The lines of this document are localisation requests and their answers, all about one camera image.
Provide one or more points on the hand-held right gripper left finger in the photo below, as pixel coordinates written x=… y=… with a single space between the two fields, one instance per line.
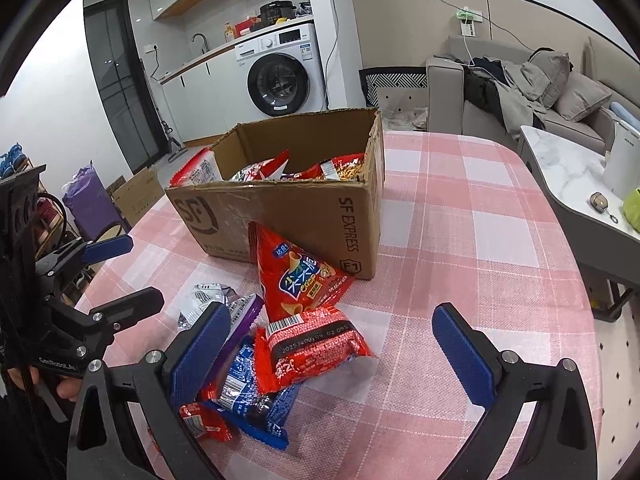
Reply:
x=200 y=355

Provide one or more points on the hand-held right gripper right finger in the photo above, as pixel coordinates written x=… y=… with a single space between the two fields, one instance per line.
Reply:
x=462 y=355

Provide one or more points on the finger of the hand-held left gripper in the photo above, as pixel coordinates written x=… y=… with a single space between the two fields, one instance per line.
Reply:
x=135 y=305
x=107 y=249

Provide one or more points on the blue snack packet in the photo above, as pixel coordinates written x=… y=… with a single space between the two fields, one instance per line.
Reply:
x=240 y=375

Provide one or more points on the small silver packet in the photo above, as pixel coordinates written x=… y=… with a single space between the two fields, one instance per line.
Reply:
x=205 y=300

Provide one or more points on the silver purple-edged snack packet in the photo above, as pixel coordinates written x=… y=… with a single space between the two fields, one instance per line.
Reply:
x=247 y=312

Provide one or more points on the small red snack packet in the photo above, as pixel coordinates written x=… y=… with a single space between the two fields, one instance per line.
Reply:
x=200 y=420

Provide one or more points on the red triangular chips packet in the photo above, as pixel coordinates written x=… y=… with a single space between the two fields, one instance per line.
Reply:
x=290 y=280

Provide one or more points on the brown cardboard box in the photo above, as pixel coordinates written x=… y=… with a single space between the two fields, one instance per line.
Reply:
x=300 y=210

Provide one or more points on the orange noodle snack packet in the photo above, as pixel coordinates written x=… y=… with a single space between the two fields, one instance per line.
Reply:
x=345 y=167

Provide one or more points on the person's left forearm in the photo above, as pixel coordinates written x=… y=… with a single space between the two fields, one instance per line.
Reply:
x=25 y=440

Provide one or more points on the person's left hand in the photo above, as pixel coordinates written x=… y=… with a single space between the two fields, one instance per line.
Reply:
x=70 y=389

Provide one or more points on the round beige stool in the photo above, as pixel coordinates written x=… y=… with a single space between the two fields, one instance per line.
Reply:
x=110 y=232

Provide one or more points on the purple bag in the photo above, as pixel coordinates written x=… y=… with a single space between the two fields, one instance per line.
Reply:
x=90 y=205

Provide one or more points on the small floor cardboard box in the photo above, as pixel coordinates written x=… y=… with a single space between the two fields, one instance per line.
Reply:
x=140 y=197

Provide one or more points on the wooden shoe rack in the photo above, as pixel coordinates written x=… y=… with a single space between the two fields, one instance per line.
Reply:
x=52 y=212

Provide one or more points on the pink plaid tablecloth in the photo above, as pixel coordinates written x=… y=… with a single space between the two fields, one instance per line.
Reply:
x=450 y=260

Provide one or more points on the upright floor mop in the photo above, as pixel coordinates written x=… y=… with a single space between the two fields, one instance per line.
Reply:
x=172 y=145

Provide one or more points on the blue shoes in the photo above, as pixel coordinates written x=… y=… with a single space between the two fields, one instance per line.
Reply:
x=11 y=160

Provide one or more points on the dark glass door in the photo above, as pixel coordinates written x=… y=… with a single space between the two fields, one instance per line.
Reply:
x=120 y=90

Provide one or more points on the white lower kitchen cabinet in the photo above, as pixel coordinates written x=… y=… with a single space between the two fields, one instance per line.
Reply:
x=200 y=95

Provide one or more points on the metal tea infuser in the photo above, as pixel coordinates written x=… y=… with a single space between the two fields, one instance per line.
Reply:
x=598 y=201

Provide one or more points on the marble coffee table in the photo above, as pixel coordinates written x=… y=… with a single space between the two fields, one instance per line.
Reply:
x=565 y=170

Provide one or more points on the green cup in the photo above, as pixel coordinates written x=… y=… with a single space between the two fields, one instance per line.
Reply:
x=634 y=210

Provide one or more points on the metal kitchen faucet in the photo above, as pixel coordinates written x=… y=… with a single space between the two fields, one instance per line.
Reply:
x=200 y=40

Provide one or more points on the yellow bottle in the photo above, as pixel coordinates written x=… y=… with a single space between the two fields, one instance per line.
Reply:
x=229 y=34

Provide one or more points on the white electric kettle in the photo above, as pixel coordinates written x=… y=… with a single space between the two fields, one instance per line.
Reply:
x=625 y=160

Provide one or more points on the red box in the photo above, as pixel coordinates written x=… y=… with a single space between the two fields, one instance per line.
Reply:
x=247 y=25

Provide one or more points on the grey sofa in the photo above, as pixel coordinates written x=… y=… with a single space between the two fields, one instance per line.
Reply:
x=445 y=90

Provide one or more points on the black garment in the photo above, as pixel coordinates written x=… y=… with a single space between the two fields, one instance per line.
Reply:
x=482 y=90

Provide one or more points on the grey jacket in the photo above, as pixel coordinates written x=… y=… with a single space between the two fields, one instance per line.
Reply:
x=520 y=90

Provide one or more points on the white washing machine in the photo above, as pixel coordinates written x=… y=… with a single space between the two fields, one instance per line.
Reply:
x=295 y=45

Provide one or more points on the light grey pillow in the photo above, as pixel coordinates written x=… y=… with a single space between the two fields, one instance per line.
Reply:
x=582 y=95

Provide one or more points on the black pressure cooker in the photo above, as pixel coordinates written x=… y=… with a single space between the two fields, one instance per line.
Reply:
x=277 y=12

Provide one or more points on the light blue blanket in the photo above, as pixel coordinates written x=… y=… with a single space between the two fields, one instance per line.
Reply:
x=625 y=112

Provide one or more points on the dark grey pillow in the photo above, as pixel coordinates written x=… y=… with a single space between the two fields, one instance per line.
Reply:
x=550 y=75

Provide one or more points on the grey plastic bag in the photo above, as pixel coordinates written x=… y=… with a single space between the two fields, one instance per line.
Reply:
x=306 y=9

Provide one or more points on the green wall power adapter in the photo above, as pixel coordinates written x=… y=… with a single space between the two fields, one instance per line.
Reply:
x=469 y=22

